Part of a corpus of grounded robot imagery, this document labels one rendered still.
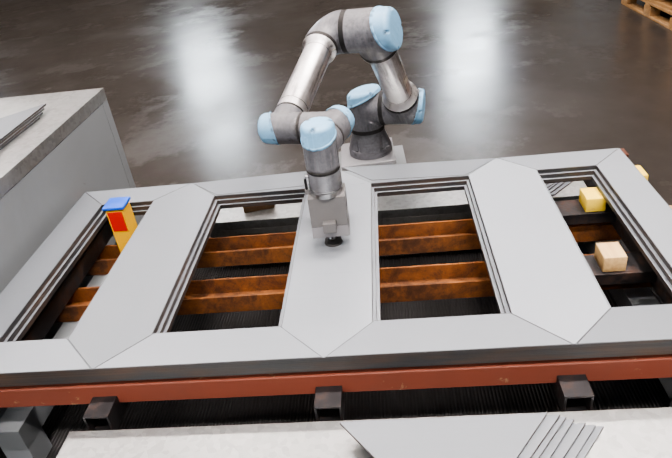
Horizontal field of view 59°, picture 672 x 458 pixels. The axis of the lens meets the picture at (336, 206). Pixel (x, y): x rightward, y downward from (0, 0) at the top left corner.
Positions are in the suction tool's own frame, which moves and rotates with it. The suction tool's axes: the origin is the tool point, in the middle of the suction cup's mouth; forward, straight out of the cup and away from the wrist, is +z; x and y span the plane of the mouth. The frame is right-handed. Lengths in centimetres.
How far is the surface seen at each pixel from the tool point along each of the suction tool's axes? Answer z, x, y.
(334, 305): -1.0, -22.8, 0.6
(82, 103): -21, 63, -80
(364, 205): -1.0, 15.9, 7.7
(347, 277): -1.1, -13.9, 3.2
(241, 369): 1.0, -36.5, -17.0
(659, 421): 9, -48, 55
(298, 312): -1.1, -24.1, -6.7
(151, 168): 85, 234, -137
